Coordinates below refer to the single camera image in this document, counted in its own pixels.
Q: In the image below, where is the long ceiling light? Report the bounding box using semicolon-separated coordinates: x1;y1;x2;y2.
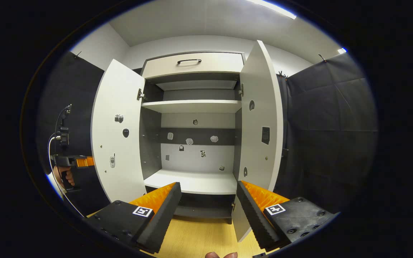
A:
246;0;297;20

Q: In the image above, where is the beige double-door shoe cabinet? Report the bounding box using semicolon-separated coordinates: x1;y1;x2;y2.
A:
139;50;246;220

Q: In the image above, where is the white cabinet shelf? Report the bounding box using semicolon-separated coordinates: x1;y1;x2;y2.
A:
141;100;242;114

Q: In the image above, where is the beige cabinet drawer front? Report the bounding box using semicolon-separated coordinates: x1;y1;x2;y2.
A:
141;52;246;79

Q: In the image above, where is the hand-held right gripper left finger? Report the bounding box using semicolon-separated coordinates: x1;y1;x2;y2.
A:
85;182;182;254

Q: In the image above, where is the white cabinet floor board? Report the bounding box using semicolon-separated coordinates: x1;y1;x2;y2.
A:
144;169;238;195

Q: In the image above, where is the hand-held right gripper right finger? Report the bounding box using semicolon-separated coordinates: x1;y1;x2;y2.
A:
236;180;340;251

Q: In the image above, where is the black backdrop cloth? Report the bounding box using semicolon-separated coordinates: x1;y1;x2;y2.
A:
36;50;378;216

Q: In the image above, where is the white cable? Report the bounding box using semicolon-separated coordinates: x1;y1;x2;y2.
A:
47;134;86;218

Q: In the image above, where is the beige cabinet door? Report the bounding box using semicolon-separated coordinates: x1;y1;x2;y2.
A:
91;59;148;204
231;39;284;243

